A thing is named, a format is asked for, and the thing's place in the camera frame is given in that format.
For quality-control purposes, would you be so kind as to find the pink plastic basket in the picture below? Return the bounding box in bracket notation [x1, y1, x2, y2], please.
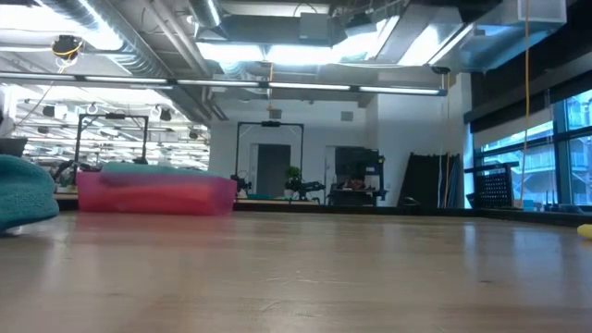
[76, 170, 238, 216]

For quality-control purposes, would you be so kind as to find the black mesh cart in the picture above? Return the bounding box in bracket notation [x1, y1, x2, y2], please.
[464, 161, 520, 209]

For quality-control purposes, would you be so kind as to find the yellow ceiling cord reel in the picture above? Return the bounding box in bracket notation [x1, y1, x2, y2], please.
[51, 34, 85, 61]

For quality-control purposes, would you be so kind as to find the black hanging curtain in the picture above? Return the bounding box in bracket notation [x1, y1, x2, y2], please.
[400, 152, 466, 209]

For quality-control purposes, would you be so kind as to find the yellow hanging cord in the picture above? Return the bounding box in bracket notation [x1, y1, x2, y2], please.
[522, 0, 531, 203]

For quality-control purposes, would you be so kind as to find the teal microfiber towel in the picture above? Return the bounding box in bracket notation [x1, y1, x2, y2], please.
[100, 161, 224, 179]
[0, 153, 60, 232]

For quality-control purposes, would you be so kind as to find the black window frame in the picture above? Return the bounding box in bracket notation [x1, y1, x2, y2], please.
[464, 68, 592, 218]

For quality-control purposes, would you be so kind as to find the black background workstation frame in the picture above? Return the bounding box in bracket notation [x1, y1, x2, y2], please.
[73, 113, 150, 175]
[235, 120, 305, 186]

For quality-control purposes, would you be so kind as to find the dark background monitor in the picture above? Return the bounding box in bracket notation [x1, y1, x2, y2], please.
[0, 137, 28, 156]

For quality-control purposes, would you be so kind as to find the silver ventilation duct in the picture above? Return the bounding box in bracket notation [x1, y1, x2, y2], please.
[351, 0, 568, 73]

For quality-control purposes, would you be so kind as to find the long ceiling light fixture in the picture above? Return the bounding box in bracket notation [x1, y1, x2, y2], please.
[0, 71, 175, 90]
[175, 79, 448, 97]

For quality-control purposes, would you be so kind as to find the black background cabinet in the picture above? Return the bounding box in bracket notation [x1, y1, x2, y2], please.
[333, 146, 388, 204]

